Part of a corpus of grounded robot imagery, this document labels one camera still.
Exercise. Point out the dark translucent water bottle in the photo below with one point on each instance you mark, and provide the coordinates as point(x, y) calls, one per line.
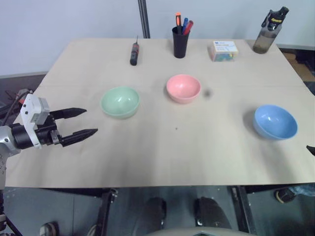
point(267, 32)

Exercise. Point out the red marker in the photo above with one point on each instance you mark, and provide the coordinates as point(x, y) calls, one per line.
point(188, 27)

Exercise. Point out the black and yellow shoe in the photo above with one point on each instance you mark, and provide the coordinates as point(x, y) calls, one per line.
point(284, 195)

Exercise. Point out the clear box of coloured pins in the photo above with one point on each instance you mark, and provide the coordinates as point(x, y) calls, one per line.
point(225, 51)

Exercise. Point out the red bowl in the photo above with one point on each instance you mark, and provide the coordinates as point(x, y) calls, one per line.
point(183, 88)

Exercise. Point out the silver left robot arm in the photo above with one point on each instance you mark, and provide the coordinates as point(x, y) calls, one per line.
point(5, 141)

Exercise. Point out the black pen cup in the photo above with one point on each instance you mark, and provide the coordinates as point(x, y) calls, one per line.
point(180, 44)

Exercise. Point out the dark metal pole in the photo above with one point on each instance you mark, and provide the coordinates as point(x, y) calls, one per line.
point(144, 18)

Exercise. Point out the black tripod leg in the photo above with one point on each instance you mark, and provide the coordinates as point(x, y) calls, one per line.
point(11, 225)

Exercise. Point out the blue pen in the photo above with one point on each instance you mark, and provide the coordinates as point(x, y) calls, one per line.
point(184, 24)

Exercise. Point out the orange and black marker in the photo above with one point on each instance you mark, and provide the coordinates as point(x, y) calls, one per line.
point(178, 23)

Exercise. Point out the green bowl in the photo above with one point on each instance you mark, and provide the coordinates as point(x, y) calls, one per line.
point(120, 102)

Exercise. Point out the dark rounded shape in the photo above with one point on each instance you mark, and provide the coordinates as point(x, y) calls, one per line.
point(211, 212)
point(155, 212)

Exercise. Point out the black table leg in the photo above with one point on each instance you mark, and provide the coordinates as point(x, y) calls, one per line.
point(243, 209)
point(106, 211)

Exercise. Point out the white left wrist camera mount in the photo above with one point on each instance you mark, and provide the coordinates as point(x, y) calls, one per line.
point(30, 105)

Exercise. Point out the blue bowl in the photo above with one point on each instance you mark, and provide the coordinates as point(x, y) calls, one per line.
point(275, 122)

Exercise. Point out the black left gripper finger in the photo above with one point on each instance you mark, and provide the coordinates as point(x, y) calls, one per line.
point(70, 112)
point(80, 136)

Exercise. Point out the black screwdriver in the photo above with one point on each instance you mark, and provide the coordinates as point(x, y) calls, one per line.
point(134, 53)

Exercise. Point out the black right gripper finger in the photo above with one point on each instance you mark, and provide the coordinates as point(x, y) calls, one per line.
point(311, 149)

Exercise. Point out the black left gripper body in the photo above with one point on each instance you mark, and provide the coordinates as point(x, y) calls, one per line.
point(44, 134)

